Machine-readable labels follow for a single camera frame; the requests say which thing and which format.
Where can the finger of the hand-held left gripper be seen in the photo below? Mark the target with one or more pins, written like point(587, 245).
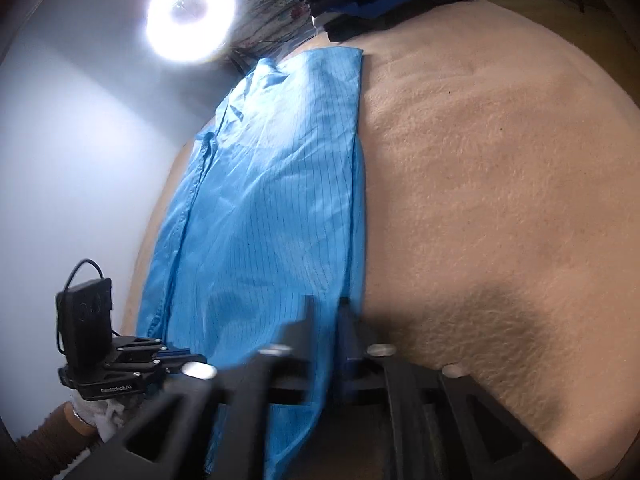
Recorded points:
point(140, 344)
point(150, 364)

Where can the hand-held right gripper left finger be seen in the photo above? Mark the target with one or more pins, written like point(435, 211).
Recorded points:
point(300, 335)

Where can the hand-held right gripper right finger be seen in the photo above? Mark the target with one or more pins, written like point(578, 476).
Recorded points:
point(347, 342)

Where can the light blue jacket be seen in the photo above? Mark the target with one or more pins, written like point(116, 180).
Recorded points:
point(265, 210)

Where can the person's left forearm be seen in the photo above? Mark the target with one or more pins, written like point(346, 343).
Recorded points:
point(50, 440)

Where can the person's left hand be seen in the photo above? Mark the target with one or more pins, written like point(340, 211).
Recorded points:
point(102, 415)

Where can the black tripod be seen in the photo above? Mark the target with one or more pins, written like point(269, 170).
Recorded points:
point(237, 60)

